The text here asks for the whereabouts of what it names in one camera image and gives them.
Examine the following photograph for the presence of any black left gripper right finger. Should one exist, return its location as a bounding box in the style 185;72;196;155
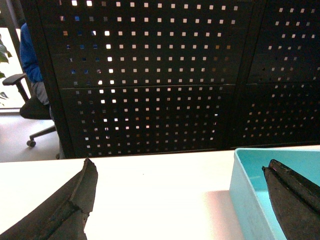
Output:
262;159;320;240

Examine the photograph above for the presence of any black office chair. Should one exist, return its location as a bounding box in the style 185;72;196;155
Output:
1;72;57;148

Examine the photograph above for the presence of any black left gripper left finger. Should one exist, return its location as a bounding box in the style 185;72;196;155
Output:
0;158;98;240

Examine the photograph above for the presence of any green potted plant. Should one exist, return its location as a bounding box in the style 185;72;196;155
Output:
0;36;12;101

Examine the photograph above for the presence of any turquoise plastic bin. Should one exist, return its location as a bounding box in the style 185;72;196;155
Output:
229;148;320;240

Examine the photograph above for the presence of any black perforated metal panel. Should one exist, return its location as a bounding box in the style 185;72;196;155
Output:
21;0;320;158

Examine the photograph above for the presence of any person in blue jacket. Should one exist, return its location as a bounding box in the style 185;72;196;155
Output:
19;23;54;121

